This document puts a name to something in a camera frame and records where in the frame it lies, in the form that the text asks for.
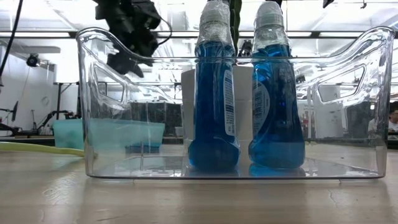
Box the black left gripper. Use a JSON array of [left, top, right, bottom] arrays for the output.
[[93, 0, 163, 79]]

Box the blue dish soap bottle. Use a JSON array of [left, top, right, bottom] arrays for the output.
[[187, 0, 241, 171], [248, 0, 306, 170]]

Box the yellow dish brush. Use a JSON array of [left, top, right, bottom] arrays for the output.
[[0, 141, 97, 159]]

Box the teal translucent plastic bin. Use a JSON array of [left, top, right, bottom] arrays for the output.
[[52, 118, 166, 155]]

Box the green cactus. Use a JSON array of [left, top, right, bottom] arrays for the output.
[[229, 0, 243, 57]]

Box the white hexagonal plant pot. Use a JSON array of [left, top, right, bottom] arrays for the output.
[[181, 64, 255, 166]]

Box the clear plastic bin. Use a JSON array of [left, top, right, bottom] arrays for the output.
[[75, 26, 396, 181]]

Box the person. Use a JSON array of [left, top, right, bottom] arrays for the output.
[[387, 107, 398, 133]]

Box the black dome camera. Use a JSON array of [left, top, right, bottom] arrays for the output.
[[25, 53, 40, 68]]

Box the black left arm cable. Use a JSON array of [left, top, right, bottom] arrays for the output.
[[0, 0, 25, 86]]

